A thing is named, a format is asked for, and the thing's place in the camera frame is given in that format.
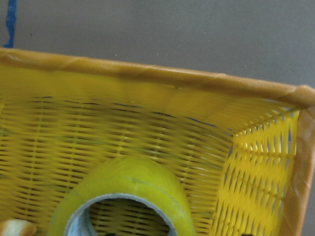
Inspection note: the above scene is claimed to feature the yellow tape roll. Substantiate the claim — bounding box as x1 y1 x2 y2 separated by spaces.
47 157 196 236

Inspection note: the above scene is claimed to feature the yellow plastic woven basket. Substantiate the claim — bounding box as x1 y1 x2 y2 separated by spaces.
0 48 315 236

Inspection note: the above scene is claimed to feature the toy croissant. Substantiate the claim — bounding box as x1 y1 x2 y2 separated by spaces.
0 219 37 236

